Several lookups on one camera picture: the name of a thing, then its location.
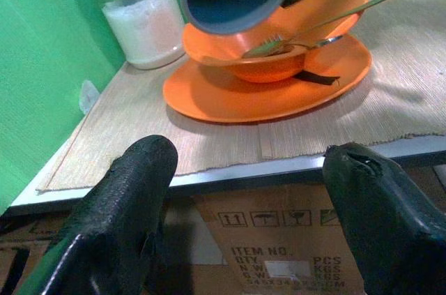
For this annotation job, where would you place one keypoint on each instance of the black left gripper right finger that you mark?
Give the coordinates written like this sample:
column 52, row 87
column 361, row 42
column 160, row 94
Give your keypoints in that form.
column 380, row 204

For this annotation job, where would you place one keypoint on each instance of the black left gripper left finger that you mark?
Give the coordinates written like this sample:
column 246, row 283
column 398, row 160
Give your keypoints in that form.
column 118, row 197

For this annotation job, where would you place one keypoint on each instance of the metal fork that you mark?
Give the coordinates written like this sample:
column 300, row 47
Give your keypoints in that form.
column 348, row 12

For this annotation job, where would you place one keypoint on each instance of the beige woven placemat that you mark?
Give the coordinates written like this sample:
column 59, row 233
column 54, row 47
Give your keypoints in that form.
column 400, row 82
column 139, row 134

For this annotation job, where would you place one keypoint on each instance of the metal spoon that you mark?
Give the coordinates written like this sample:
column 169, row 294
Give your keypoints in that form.
column 268, row 51

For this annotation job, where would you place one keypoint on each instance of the orange bowl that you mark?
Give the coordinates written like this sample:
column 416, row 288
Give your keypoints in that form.
column 265, row 65

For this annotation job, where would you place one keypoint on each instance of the black strip under bowl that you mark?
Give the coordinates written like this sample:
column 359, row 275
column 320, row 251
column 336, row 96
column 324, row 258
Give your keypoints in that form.
column 318, row 79

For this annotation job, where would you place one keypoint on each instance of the small clear plastic scrap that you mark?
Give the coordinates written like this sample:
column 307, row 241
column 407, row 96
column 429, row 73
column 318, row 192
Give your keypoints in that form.
column 87, row 96

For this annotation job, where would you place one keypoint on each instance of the printed brown cardboard box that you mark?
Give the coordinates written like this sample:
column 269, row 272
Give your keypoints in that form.
column 278, row 239

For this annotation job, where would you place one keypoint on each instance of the orange plate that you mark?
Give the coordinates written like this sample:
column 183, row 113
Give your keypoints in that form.
column 244, row 99

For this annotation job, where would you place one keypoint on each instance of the glass jar with white powder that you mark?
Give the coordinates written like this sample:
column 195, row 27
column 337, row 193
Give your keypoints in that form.
column 143, row 26

